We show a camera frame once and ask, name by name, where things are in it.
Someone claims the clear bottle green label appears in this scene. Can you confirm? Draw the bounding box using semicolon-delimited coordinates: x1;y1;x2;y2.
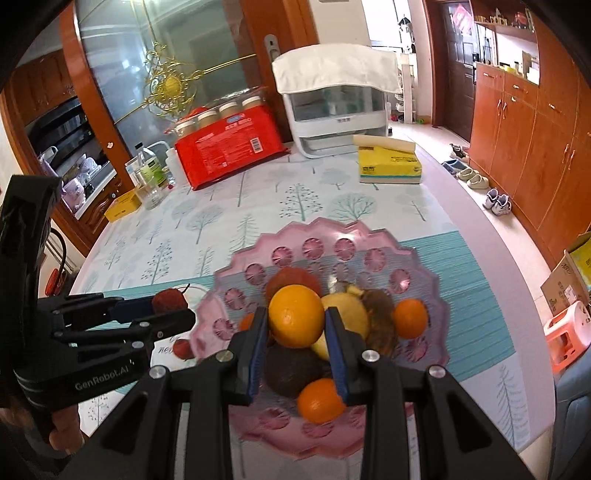
134;142;169;191

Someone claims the teal striped placemat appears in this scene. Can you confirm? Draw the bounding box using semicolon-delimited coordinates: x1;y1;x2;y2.
69;230;517;384

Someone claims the frosted glass door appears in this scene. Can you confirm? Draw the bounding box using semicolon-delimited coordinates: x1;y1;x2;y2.
74;0;319;185

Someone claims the yellow tissue pack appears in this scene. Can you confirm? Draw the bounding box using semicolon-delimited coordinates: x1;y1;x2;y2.
353;135;423;184

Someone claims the black range hood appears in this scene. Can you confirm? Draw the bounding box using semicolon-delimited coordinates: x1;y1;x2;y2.
25;97;98;158

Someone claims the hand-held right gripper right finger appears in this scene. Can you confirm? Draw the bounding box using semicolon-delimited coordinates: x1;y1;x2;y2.
324;307;536;480

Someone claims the yellow cardboard box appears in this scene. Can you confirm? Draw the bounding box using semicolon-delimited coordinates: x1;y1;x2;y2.
104;187;141;223

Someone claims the yellow apple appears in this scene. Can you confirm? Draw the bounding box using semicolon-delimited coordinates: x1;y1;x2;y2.
311;293;371;361

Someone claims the pink scalloped plate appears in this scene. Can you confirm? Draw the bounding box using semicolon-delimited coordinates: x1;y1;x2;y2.
189;218;451;460

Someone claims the brown kiwi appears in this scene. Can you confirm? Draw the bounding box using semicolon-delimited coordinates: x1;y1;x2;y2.
360;288;398;357

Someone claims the clear glass plate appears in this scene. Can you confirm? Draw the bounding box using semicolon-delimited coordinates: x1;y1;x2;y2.
148;284;218;370

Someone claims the pink plastic stool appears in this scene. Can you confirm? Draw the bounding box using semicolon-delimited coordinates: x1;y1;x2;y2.
544;301;591;374

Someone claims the clear glass cup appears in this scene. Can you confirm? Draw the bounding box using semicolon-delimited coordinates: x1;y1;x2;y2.
134;182;170;211

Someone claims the person's left hand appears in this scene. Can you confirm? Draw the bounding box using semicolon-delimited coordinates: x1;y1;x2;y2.
47;407;88;457

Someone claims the white countertop appliance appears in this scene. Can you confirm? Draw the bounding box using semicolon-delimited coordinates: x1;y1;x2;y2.
281;83;389;159

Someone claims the dark wooden door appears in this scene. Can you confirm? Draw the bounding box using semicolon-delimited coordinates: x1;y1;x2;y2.
436;0;477;140

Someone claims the red green mango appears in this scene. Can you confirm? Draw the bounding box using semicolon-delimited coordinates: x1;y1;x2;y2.
265;267;324;301

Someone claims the white plastic bottle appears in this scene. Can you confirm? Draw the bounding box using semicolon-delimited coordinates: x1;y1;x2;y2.
164;148;185;185

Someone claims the gold door ornament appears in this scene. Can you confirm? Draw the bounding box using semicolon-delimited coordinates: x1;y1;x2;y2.
141;41;207;117

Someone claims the purple kettle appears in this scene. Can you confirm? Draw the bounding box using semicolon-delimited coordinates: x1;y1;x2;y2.
62;178;87;209

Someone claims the dark avocado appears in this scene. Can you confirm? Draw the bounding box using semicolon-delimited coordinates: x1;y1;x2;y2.
264;344;326;398

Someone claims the red flat package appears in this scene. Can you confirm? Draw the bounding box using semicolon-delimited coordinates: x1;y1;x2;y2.
174;105;289;191

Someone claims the brown cardboard box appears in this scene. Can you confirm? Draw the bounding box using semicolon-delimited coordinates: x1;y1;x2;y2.
540;231;591;319

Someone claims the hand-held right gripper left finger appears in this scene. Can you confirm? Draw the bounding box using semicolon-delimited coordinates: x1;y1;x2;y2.
60;306;271;480

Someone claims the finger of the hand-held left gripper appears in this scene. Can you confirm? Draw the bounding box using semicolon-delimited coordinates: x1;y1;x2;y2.
59;308;197;345
39;296;158;325

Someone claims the orange wooden cabinet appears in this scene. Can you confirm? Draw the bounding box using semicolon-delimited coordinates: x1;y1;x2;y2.
468;60;591;273

